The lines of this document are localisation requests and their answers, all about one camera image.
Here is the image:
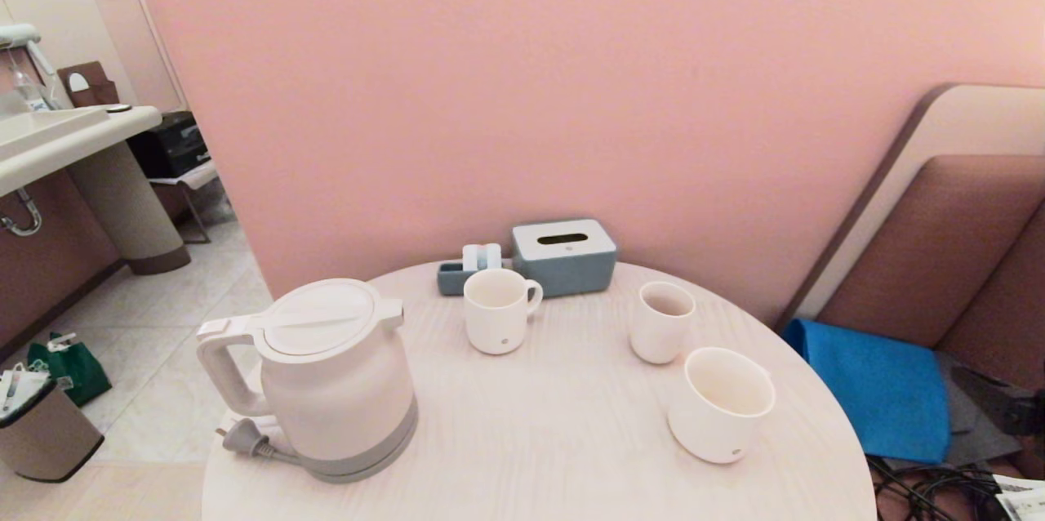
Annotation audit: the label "large white ribbed mug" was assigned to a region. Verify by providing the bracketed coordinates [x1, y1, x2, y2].
[668, 347, 776, 465]

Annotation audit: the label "white electric kettle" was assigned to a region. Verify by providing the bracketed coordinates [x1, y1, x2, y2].
[196, 278, 419, 479]

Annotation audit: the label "grey seat cushion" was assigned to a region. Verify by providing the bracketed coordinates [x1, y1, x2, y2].
[886, 350, 1021, 470]

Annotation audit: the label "white printed paper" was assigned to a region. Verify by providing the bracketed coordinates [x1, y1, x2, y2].
[992, 476, 1045, 521]

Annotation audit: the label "blue cloth bag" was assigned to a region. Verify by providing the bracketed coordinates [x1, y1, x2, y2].
[781, 318, 952, 465]

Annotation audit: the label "brown upholstered bench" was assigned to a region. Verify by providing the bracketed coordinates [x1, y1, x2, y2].
[772, 84, 1045, 481]

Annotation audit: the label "white cup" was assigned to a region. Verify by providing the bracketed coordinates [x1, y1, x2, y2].
[629, 282, 696, 365]

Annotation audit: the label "grey tissue box white lid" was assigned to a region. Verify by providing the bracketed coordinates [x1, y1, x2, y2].
[512, 219, 617, 298]

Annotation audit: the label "small white ribbed mug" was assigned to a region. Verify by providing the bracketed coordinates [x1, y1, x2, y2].
[464, 269, 544, 355]

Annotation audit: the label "small grey tray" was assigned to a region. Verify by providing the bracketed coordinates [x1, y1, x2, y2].
[437, 260, 515, 296]

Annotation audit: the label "grey kettle base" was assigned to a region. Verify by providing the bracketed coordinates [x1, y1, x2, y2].
[304, 435, 419, 484]

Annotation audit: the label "metal rack with white towel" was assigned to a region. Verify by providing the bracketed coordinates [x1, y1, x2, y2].
[149, 162, 221, 245]

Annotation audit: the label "black box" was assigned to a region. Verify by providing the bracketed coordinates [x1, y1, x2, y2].
[128, 112, 211, 180]

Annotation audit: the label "green bag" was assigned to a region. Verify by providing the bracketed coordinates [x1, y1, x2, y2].
[27, 332, 113, 408]

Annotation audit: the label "brown tissue holder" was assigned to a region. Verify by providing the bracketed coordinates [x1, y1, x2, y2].
[57, 62, 121, 109]

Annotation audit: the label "brown trash bin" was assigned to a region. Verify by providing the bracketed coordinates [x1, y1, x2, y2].
[0, 366, 105, 483]

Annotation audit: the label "white sink counter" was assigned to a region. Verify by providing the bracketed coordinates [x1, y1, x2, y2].
[0, 106, 162, 199]

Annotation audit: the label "chrome drain pipe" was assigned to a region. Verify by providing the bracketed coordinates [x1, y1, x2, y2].
[0, 189, 43, 238]

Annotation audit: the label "clear glass bottle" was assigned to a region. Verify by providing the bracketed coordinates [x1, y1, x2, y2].
[12, 70, 51, 114]

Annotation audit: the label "white hair dryer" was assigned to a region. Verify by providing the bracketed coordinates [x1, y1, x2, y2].
[0, 24, 58, 109]

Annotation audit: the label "black floor cables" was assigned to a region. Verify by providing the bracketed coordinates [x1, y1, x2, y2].
[867, 456, 1013, 521]

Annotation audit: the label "grey power plug with cord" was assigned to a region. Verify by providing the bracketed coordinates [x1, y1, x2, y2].
[216, 416, 305, 465]

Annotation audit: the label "beige sink pedestal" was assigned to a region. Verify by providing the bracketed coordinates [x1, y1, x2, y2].
[65, 141, 192, 276]

